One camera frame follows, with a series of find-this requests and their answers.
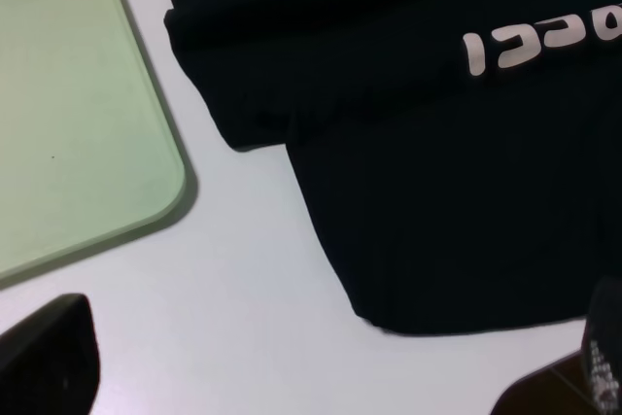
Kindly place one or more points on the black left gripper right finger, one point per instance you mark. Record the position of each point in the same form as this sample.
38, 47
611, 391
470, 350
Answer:
584, 383

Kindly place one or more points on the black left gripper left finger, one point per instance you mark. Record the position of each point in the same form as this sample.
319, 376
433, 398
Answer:
50, 360

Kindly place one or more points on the black short sleeve t-shirt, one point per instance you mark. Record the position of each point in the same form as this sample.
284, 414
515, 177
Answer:
460, 160

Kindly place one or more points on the light green plastic tray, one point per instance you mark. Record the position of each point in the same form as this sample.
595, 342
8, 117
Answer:
90, 156

